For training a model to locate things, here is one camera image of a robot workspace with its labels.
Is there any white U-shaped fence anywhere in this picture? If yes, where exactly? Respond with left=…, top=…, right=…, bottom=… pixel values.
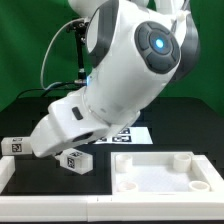
left=0, top=156, right=224, bottom=222

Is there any black camera stand pole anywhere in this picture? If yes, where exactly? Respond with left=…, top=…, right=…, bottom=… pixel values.
left=66, top=20, right=87, bottom=85

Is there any black cable on table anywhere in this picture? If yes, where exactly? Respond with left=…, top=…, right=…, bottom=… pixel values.
left=15, top=79, right=88, bottom=100

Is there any grey camera cable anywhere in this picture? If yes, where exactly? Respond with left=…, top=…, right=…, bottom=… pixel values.
left=39, top=17, right=85, bottom=91

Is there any white paper marker sheet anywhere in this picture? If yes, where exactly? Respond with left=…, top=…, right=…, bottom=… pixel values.
left=97, top=127, right=153, bottom=144

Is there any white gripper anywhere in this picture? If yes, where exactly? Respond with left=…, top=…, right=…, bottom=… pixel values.
left=30, top=93, right=109, bottom=157

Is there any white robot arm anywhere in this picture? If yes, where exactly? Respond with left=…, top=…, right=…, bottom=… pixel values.
left=30, top=0, right=200, bottom=157

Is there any white square table top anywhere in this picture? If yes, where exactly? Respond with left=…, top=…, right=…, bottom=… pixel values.
left=111, top=152, right=224, bottom=195

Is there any green backdrop curtain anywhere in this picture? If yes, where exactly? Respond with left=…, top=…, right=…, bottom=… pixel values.
left=0, top=0, right=224, bottom=115

